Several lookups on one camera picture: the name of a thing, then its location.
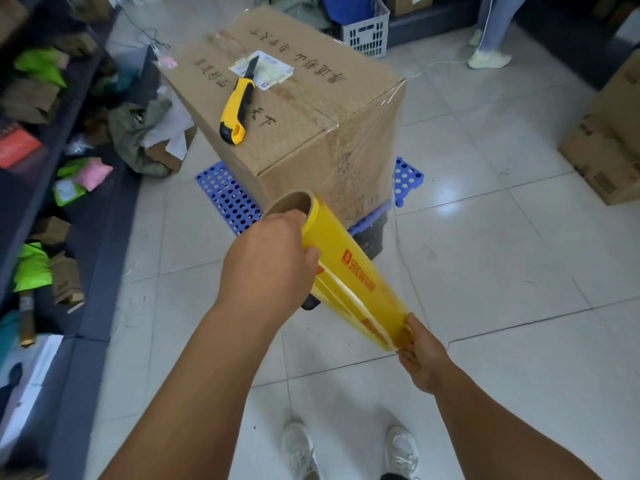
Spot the large brown cardboard box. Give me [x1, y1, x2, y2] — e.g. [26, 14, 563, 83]
[157, 5, 407, 229]

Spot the person's right forearm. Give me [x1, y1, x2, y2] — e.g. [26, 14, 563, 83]
[431, 364, 601, 480]

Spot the blue perforated plastic pallet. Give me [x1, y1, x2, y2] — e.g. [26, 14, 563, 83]
[195, 157, 425, 238]

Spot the green fabric sack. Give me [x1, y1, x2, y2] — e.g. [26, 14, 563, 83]
[107, 97, 197, 178]
[253, 0, 333, 31]

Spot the white flat carton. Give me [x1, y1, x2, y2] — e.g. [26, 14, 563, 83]
[0, 334, 65, 465]

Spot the red box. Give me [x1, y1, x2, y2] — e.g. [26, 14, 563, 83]
[0, 123, 43, 169]

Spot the blue plastic bag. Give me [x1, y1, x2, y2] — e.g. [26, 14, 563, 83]
[321, 0, 377, 27]

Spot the yellow stretch film roll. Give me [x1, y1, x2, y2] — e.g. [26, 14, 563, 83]
[262, 190, 413, 353]

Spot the person's left hand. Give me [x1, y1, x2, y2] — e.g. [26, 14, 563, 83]
[215, 209, 322, 328]

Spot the person's shoe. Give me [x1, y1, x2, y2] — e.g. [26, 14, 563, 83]
[385, 425, 420, 480]
[281, 421, 321, 480]

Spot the person's right shoe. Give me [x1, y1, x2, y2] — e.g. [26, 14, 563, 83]
[385, 425, 420, 480]

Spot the pink packet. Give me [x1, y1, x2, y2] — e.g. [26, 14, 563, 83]
[75, 158, 115, 192]

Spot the white paper sheet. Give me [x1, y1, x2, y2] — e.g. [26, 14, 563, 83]
[139, 87, 195, 161]

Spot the person's right hand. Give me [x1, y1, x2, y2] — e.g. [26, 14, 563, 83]
[397, 313, 453, 395]

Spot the black plastic crate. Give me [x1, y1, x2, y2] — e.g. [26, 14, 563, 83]
[299, 214, 393, 311]

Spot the person's left forearm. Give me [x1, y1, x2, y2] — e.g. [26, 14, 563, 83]
[99, 299, 283, 480]

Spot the cardboard box with white sticker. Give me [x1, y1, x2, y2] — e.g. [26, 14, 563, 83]
[385, 0, 435, 17]

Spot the bright green mailer bag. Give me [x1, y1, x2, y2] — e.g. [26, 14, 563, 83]
[13, 47, 69, 88]
[12, 242, 53, 293]

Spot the yellow black utility knife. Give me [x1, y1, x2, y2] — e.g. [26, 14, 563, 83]
[219, 55, 261, 145]

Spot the person's left shoe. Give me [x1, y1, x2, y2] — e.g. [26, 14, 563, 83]
[281, 421, 321, 480]

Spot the white plastic basket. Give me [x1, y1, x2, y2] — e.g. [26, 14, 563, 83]
[341, 0, 391, 59]

